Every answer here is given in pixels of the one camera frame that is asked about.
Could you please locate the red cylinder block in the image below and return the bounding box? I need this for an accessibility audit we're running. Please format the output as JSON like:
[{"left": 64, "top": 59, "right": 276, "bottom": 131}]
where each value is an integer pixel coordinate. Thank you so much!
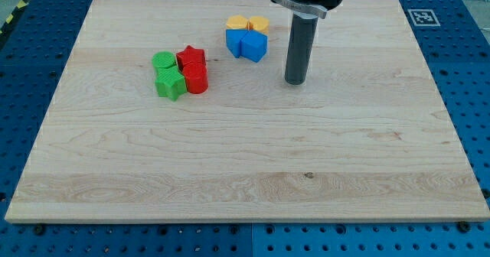
[{"left": 182, "top": 63, "right": 208, "bottom": 94}]

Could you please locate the blue cube block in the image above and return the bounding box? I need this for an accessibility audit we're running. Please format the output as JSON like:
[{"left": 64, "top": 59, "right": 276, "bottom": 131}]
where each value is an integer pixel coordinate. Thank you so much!
[{"left": 241, "top": 31, "right": 268, "bottom": 63}]

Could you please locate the red star block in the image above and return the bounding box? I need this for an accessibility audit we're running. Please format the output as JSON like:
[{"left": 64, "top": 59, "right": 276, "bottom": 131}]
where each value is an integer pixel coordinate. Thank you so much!
[{"left": 175, "top": 45, "right": 206, "bottom": 70}]

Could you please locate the blue triangular block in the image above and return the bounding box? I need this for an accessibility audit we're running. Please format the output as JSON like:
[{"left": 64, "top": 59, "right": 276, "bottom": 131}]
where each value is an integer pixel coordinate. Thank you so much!
[{"left": 225, "top": 29, "right": 248, "bottom": 58}]

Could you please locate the green star block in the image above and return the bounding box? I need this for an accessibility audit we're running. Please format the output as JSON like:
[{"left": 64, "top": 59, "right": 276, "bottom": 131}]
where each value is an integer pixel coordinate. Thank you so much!
[{"left": 155, "top": 66, "right": 187, "bottom": 101}]

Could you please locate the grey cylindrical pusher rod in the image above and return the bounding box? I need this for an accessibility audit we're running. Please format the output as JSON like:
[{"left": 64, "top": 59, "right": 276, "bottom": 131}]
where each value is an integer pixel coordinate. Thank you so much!
[{"left": 284, "top": 13, "right": 318, "bottom": 85}]

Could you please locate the yellow hexagon block right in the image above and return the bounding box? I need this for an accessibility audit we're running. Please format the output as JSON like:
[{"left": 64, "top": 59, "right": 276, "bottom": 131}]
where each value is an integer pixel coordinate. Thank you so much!
[{"left": 249, "top": 16, "right": 270, "bottom": 35}]

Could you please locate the yellow hexagon block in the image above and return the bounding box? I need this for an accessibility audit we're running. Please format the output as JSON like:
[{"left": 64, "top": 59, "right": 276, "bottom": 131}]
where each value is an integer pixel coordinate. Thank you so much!
[
  {"left": 249, "top": 16, "right": 270, "bottom": 35},
  {"left": 226, "top": 15, "right": 249, "bottom": 30}
]

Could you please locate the yellow hexagon block left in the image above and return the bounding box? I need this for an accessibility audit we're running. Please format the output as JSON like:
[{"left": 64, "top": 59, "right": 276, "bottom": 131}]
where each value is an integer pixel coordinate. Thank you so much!
[{"left": 226, "top": 15, "right": 249, "bottom": 30}]

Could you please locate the green cylinder block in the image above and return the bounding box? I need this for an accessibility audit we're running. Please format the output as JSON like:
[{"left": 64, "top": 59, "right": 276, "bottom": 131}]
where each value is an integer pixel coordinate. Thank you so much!
[{"left": 152, "top": 51, "right": 176, "bottom": 73}]

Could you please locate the white fiducial marker tag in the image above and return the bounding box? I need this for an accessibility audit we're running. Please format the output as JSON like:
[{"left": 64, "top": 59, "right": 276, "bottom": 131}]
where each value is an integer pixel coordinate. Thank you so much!
[{"left": 408, "top": 8, "right": 440, "bottom": 27}]

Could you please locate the yellow black hazard tape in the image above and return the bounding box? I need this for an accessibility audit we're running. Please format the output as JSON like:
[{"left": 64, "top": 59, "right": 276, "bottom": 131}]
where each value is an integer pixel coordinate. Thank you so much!
[{"left": 1, "top": 0, "right": 29, "bottom": 36}]

